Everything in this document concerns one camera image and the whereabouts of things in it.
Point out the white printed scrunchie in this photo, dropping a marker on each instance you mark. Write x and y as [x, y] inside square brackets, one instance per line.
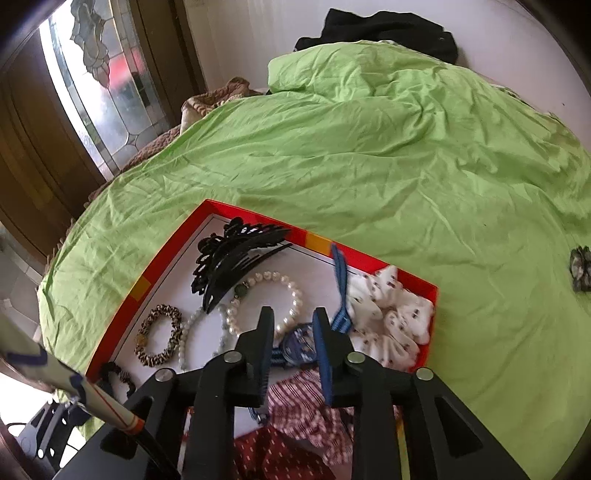
[397, 318]

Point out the stained glass window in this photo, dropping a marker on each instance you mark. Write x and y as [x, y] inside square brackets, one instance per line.
[115, 115]

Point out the brown blanket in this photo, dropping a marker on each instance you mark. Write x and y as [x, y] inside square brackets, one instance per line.
[207, 101]

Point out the grey black scrunchie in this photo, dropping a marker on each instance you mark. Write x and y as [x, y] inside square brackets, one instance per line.
[581, 270]

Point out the black clothing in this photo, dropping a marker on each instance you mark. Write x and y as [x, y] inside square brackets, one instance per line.
[378, 27]

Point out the blue wrist watch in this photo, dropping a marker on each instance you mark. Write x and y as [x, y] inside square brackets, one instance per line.
[339, 272]

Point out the wooden door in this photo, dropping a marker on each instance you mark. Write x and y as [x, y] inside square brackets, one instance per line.
[37, 161]

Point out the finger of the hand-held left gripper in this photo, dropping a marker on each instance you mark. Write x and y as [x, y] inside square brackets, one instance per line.
[51, 429]

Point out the plain black scrunchie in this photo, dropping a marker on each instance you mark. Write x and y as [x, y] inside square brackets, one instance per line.
[115, 371]

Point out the dark red patterned scrunchie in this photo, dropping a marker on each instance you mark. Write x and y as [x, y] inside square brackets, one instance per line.
[277, 457]

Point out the red checkered scrunchie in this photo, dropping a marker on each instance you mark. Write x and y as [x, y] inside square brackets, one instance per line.
[300, 406]

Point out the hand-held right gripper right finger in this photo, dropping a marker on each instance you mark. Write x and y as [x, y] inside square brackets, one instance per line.
[323, 364]

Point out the green bed sheet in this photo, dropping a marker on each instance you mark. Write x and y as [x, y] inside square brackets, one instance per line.
[369, 161]

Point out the red cardboard box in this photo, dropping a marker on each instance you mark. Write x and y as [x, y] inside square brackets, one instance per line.
[304, 263]

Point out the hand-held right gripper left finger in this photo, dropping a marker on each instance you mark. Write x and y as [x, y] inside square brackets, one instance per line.
[264, 355]

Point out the leopard print scrunchie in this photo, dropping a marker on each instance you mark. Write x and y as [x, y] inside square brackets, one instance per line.
[175, 323]

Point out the black hair claw clip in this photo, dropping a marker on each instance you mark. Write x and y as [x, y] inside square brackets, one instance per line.
[231, 267]

